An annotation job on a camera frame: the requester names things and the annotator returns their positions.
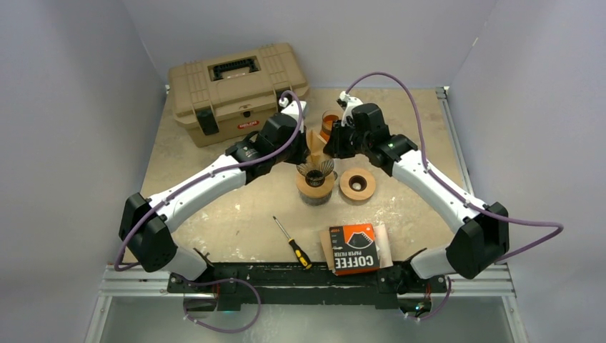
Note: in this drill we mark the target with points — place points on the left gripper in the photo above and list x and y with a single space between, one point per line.
304 151

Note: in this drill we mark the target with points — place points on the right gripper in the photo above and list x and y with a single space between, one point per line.
334 147

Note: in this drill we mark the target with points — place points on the brown paper coffee filter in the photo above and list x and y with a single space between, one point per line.
315 146

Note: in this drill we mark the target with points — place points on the wooden ring holder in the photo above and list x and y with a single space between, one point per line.
357 184
325 187

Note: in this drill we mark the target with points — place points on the smoky glass dripper cone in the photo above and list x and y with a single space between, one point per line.
315 173

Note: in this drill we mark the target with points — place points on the smoky glass carafe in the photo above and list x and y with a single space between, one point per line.
315 201

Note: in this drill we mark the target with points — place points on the coffee paper filter box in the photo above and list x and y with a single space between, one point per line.
354 249

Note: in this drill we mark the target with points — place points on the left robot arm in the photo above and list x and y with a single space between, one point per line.
147 223

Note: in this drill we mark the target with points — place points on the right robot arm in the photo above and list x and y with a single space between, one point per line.
480 238

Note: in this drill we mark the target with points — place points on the orange glass carafe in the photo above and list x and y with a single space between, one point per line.
328 117

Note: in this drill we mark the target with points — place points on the tan plastic toolbox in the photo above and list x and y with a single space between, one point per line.
218 99

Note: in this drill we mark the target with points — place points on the yellow black screwdriver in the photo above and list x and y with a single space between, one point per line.
299 253

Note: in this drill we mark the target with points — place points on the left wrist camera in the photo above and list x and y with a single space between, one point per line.
296 109

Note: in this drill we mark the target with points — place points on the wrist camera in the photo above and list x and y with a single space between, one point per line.
348 103
296 109

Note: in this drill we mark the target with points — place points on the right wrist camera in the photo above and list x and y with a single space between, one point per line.
348 103

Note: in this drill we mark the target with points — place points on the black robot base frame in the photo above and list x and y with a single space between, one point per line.
288 283

